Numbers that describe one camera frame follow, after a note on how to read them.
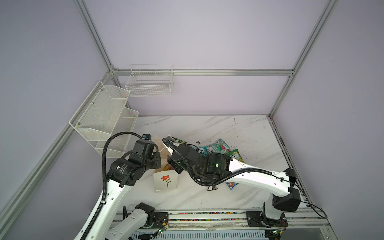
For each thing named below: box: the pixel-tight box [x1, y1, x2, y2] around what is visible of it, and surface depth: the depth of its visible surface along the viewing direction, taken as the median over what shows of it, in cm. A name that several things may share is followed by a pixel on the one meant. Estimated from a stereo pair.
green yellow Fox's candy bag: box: [225, 149, 245, 164], surface depth 97 cm
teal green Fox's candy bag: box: [197, 138, 231, 157], surface depth 100 cm
